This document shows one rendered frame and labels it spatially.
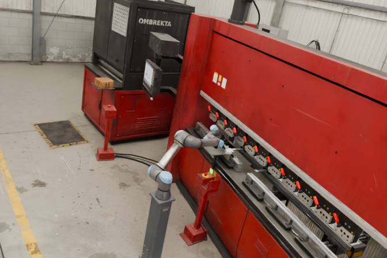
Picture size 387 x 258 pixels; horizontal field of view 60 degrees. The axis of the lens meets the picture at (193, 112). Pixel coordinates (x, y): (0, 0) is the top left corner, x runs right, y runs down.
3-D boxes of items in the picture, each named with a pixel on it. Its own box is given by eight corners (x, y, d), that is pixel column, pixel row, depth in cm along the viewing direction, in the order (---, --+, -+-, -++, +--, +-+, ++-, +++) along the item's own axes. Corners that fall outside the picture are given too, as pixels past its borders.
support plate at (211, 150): (203, 147, 368) (203, 146, 368) (223, 146, 380) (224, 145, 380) (211, 155, 354) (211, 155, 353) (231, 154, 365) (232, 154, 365)
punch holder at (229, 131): (224, 131, 373) (228, 118, 367) (231, 131, 377) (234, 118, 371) (231, 137, 361) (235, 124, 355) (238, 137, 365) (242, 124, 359)
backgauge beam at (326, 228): (214, 129, 450) (216, 122, 446) (223, 129, 456) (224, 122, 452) (350, 259, 260) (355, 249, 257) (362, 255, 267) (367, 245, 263)
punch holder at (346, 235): (332, 230, 242) (340, 211, 236) (340, 228, 245) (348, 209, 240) (348, 245, 229) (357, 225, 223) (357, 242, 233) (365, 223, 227)
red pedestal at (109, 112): (94, 154, 503) (99, 103, 474) (111, 153, 514) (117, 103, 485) (97, 161, 486) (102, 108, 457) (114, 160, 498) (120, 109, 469)
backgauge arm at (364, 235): (306, 254, 277) (311, 241, 272) (359, 241, 306) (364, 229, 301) (313, 261, 271) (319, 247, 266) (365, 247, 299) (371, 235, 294)
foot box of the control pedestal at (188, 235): (178, 234, 378) (180, 225, 374) (196, 228, 392) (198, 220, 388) (188, 246, 363) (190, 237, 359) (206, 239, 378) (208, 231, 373)
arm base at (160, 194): (159, 202, 299) (161, 193, 295) (151, 193, 309) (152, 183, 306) (173, 198, 308) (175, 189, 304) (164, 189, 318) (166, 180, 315)
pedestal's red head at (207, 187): (194, 183, 359) (198, 169, 353) (207, 181, 368) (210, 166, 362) (205, 194, 344) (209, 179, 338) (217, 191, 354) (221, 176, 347)
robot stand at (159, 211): (147, 269, 324) (159, 204, 297) (138, 257, 337) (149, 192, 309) (163, 263, 335) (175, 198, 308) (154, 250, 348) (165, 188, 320)
